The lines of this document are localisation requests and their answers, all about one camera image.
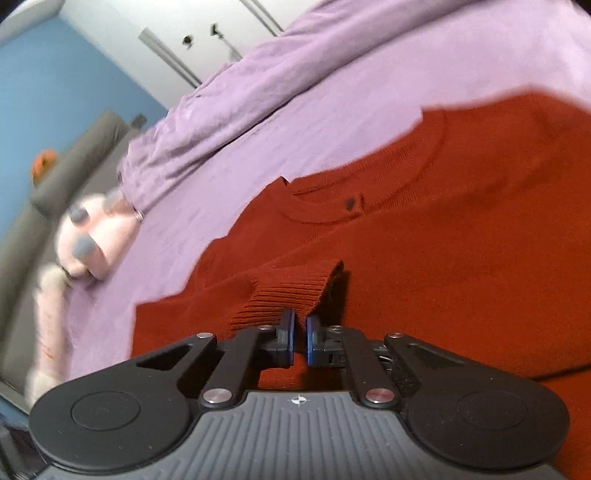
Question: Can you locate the orange plush toy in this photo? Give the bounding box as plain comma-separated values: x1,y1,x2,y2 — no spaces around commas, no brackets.
30,150,59,186

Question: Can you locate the long metal wardrobe handle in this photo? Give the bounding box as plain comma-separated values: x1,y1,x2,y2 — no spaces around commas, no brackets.
240,0,285,34
139,27,205,88

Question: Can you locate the grey upholstered sofa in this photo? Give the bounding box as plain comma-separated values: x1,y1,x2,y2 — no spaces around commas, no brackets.
0,110,145,384

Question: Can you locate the red knit sweater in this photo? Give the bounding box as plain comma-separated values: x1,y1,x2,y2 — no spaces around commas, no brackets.
131,92,591,480

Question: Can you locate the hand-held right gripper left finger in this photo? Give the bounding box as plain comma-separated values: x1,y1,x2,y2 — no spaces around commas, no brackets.
134,308,297,409

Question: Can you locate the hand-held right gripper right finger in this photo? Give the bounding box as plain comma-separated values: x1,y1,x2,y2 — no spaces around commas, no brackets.
305,315,467,409

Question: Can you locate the pink plush toy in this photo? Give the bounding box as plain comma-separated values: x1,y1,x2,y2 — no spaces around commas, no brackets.
25,191,144,402

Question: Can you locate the purple fleece blanket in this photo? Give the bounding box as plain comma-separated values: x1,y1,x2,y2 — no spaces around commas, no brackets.
60,0,591,384

